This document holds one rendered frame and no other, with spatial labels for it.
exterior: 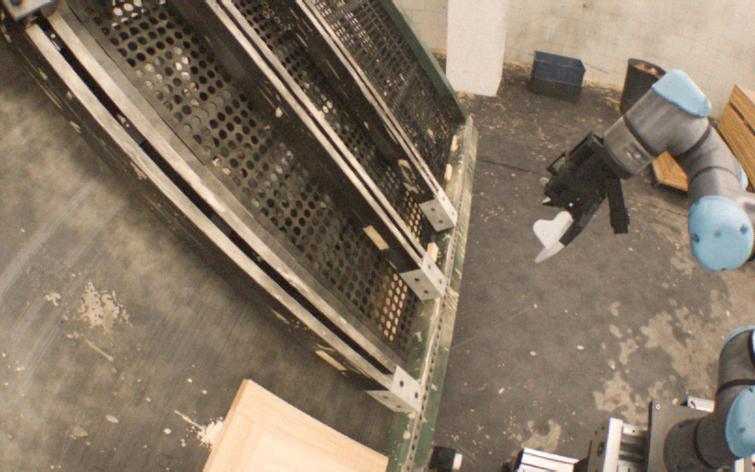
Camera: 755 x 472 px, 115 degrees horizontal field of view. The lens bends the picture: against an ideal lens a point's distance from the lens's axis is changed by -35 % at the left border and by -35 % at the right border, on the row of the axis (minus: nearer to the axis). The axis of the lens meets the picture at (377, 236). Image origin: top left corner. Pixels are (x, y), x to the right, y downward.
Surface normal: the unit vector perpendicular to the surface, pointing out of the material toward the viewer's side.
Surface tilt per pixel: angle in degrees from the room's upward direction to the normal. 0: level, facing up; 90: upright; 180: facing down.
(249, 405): 58
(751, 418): 8
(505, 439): 0
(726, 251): 90
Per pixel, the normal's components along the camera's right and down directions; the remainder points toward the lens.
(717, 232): -0.57, 0.63
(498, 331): -0.05, -0.69
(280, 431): 0.79, -0.24
